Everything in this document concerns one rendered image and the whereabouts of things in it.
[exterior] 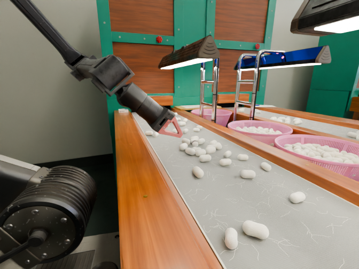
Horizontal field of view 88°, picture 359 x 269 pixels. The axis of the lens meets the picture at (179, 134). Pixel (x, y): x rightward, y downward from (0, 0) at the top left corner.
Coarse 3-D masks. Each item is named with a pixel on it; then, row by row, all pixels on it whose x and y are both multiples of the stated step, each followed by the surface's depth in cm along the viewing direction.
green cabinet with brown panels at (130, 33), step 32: (96, 0) 112; (128, 0) 118; (160, 0) 124; (192, 0) 130; (224, 0) 138; (256, 0) 146; (128, 32) 123; (160, 32) 129; (192, 32) 136; (224, 32) 144; (256, 32) 153; (128, 64) 128; (192, 64) 142; (224, 64) 151; (192, 96) 149
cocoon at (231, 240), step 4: (228, 228) 27; (232, 228) 27; (228, 232) 27; (232, 232) 27; (236, 232) 27; (228, 236) 26; (232, 236) 26; (236, 236) 26; (228, 240) 26; (232, 240) 25; (236, 240) 26; (228, 244) 25; (232, 244) 25; (236, 244) 25; (232, 248) 25
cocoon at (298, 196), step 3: (297, 192) 36; (300, 192) 36; (291, 195) 36; (294, 195) 35; (297, 195) 35; (300, 195) 35; (303, 195) 35; (291, 198) 35; (294, 198) 35; (297, 198) 35; (300, 198) 35; (303, 198) 35; (294, 201) 35; (297, 201) 35; (300, 201) 35
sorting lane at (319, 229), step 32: (192, 128) 92; (160, 160) 55; (192, 160) 55; (256, 160) 55; (192, 192) 39; (224, 192) 39; (256, 192) 39; (288, 192) 39; (320, 192) 39; (224, 224) 30; (288, 224) 30; (320, 224) 30; (352, 224) 30; (224, 256) 25; (256, 256) 25; (288, 256) 25; (320, 256) 25; (352, 256) 25
